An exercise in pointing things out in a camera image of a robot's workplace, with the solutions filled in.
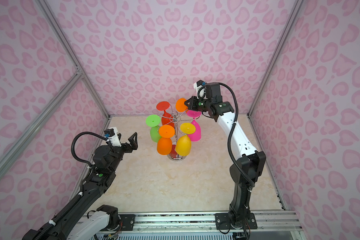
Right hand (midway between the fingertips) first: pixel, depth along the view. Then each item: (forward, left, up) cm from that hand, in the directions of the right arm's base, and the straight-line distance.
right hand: (186, 100), depth 77 cm
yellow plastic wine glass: (-18, +1, -12) cm, 22 cm away
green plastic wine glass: (-11, +16, -4) cm, 19 cm away
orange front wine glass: (-18, +11, -12) cm, 24 cm away
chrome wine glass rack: (-14, +7, -36) cm, 40 cm away
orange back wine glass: (0, +3, -4) cm, 5 cm away
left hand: (-14, +29, -8) cm, 33 cm away
